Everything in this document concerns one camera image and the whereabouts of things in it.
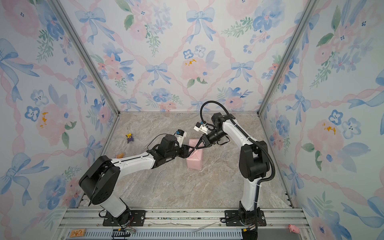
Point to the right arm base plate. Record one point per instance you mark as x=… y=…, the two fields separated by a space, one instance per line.
x=239 y=218

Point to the purple pink wrapping paper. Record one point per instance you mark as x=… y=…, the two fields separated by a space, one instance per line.
x=195 y=160

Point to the orange tag label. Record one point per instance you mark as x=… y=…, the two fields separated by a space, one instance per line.
x=77 y=233

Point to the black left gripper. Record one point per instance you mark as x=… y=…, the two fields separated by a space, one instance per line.
x=185 y=153

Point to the orange blue toy figure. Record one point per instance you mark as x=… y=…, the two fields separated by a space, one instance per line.
x=120 y=156

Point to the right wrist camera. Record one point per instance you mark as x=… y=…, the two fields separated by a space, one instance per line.
x=210 y=123

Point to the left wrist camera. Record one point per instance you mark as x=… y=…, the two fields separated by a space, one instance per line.
x=180 y=135

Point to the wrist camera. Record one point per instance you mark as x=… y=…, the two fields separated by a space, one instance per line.
x=210 y=123
x=180 y=135

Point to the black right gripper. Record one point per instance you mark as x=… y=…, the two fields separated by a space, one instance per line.
x=206 y=141

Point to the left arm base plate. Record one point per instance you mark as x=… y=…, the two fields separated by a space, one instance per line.
x=129 y=218

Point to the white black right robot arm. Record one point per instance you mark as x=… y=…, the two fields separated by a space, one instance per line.
x=255 y=163

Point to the aluminium front rail frame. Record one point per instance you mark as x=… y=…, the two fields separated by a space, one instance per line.
x=184 y=224

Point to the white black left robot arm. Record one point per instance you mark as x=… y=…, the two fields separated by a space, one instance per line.
x=99 y=181

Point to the purple yellow toy figure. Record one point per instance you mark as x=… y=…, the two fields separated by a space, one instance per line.
x=130 y=138

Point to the pink pig toy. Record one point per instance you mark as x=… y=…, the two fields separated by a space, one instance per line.
x=294 y=229

